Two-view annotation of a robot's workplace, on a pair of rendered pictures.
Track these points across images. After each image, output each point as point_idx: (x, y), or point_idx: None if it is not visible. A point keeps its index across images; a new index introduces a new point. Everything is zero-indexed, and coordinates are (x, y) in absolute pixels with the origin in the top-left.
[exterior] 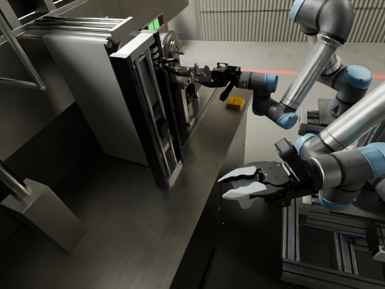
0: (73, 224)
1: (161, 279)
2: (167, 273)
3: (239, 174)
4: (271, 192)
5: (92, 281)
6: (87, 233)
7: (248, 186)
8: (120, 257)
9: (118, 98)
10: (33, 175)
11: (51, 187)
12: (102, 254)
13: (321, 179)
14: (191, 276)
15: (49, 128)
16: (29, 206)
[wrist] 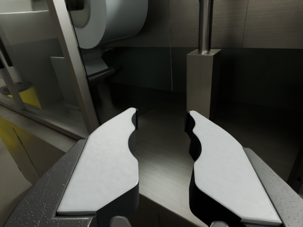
0: (203, 107)
1: (149, 185)
2: (154, 192)
3: (201, 139)
4: (9, 226)
5: (162, 137)
6: None
7: (126, 145)
8: (179, 151)
9: None
10: (248, 78)
11: (249, 102)
12: (184, 140)
13: None
14: None
15: (301, 54)
16: (193, 54)
